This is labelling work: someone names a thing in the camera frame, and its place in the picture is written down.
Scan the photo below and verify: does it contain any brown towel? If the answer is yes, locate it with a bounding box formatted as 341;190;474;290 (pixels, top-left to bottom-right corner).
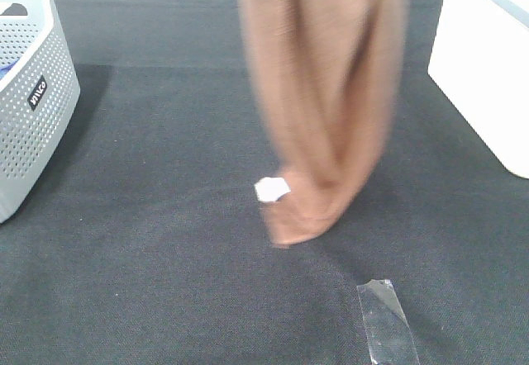
239;0;409;247

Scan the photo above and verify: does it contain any black table cloth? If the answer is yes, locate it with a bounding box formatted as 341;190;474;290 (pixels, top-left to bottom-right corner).
1;0;528;364

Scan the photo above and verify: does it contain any clear tape strip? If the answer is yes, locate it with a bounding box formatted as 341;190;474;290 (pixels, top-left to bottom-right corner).
356;279;420;365

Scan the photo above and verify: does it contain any white perforated laundry basket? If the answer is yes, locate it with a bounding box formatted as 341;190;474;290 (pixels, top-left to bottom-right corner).
1;0;80;221

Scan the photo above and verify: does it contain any white storage box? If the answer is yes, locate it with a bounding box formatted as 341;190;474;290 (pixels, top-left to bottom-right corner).
428;0;528;178

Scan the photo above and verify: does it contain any blue cloth in basket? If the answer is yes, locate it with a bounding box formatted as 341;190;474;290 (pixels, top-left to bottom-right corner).
0;60;17;79

